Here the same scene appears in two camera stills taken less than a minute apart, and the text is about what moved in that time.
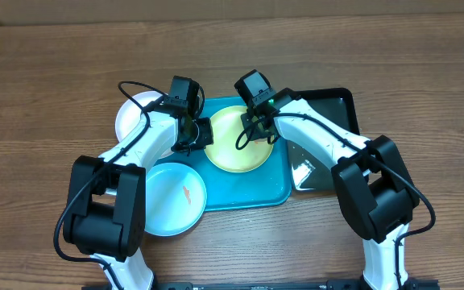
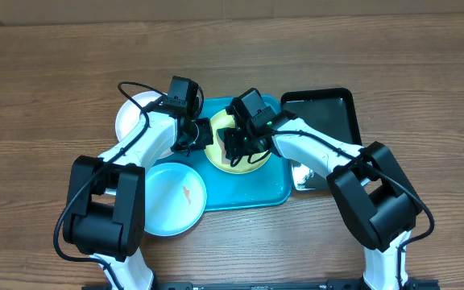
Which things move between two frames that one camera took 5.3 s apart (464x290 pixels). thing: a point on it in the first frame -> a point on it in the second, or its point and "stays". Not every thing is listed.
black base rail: [331, 284] stays
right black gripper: [252, 123] -> [232, 142]
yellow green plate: [223, 153] stays
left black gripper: [205, 138] stays
